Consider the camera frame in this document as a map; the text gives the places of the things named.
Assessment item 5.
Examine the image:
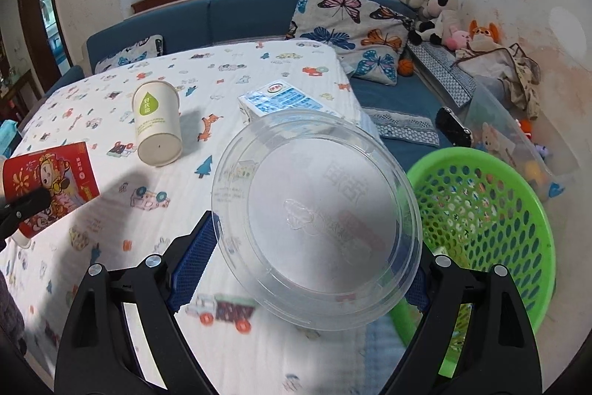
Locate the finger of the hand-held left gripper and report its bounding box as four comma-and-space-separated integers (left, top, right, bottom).
0, 187, 51, 241

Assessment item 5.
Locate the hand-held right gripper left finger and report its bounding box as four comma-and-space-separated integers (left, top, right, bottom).
54, 210, 220, 395

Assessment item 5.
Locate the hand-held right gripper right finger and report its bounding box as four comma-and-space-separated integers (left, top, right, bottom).
384, 254, 543, 395

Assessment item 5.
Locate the red printed plastic cup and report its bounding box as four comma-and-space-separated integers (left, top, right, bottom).
2, 141, 100, 248

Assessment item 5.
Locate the green plastic basket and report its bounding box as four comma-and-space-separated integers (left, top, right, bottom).
388, 146, 556, 378

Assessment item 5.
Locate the clear round plastic container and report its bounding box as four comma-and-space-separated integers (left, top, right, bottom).
211, 108, 424, 331

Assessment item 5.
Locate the white paper cup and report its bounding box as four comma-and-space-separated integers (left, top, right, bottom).
132, 80, 183, 167

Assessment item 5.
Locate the grey patterned cloth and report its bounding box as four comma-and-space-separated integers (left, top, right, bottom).
407, 41, 477, 109
365, 108, 440, 146

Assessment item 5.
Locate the brown teddy bear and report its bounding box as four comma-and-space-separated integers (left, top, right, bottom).
481, 122, 509, 160

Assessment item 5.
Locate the black handheld device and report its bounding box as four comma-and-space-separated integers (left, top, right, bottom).
437, 107, 473, 148

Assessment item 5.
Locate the drink carton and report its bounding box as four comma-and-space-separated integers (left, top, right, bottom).
238, 80, 338, 128

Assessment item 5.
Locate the clear storage bin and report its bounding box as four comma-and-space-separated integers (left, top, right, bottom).
462, 80, 579, 201

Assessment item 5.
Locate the small printed pillow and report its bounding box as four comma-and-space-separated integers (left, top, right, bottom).
95, 35, 165, 74

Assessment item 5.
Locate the beige cloth bag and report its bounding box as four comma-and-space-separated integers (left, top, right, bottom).
455, 43, 542, 120

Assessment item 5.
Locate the blue sofa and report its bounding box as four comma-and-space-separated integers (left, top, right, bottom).
39, 0, 477, 155

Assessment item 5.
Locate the pink plush toy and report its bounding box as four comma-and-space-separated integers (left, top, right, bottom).
446, 29, 471, 51

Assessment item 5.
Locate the orange fox plush toy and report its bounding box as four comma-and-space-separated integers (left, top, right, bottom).
467, 20, 502, 50

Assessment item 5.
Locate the black and white plush toy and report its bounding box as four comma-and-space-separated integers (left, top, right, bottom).
409, 0, 460, 47

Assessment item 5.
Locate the butterfly print pillow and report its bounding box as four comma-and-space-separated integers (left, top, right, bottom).
284, 0, 414, 87

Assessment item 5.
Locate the wooden door frame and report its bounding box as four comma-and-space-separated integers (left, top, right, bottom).
16, 0, 75, 100

